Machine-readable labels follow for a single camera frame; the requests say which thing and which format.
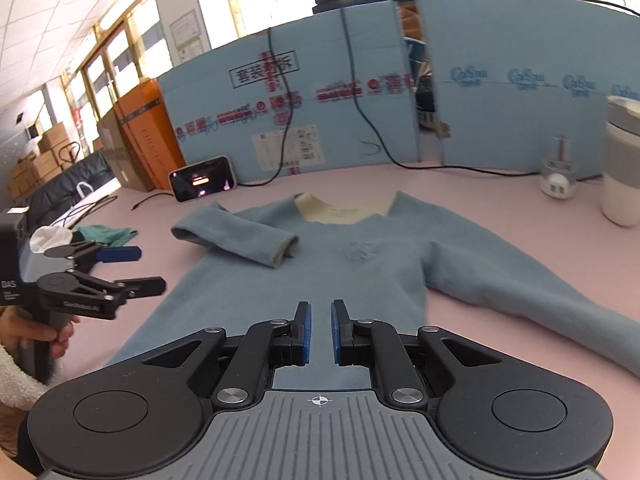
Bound plain light blue cardboard box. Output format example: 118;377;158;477
414;0;640;181

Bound green t-shirt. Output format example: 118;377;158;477
75;224;139;249

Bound pallet truck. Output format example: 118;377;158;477
59;142;84;171

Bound large brown cardboard box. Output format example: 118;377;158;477
96;110;156;193

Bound white tumbler grey sleeve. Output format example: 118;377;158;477
600;95;640;228

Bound white plug adapter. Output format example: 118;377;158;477
539;135;580;201

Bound black looped cable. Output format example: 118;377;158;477
47;194;119;229

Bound person's left forearm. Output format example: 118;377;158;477
0;344;63;461

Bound orange cardboard box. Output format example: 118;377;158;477
111;79;187;192

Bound white smartphone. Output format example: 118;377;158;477
168;156;238;204

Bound labelled light blue cardboard box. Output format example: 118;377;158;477
155;0;422;189

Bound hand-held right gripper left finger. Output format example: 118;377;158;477
142;301;314;411

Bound black leather sofa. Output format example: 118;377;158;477
22;150;119;222

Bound framed wall notice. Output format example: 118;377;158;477
169;10;211;64

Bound blue sweater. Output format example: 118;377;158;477
102;190;640;392

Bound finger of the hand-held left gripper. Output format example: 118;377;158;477
42;241;142;271
35;270;167;321

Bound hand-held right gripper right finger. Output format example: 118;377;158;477
330;300;502;408

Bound stack of cardboard boxes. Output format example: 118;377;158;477
7;122;72;201

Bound person's left hand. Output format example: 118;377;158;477
0;306;77;362

